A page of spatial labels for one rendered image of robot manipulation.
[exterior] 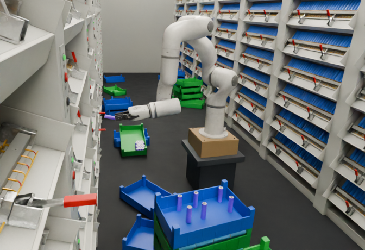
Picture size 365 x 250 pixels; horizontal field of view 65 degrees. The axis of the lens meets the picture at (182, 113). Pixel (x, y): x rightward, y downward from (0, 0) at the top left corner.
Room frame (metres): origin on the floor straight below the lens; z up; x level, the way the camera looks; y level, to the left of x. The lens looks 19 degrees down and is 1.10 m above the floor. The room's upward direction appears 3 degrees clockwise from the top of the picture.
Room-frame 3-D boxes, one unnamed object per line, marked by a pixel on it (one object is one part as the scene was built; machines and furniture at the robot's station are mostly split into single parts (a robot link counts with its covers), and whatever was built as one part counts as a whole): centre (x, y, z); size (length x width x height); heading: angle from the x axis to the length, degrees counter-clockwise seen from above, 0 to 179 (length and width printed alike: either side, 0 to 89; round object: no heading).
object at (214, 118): (1.73, -0.21, 0.47); 0.19 x 0.19 x 0.18
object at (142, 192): (1.50, 0.18, 0.04); 0.30 x 0.20 x 0.08; 50
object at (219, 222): (0.87, -0.09, 0.44); 0.30 x 0.20 x 0.08; 114
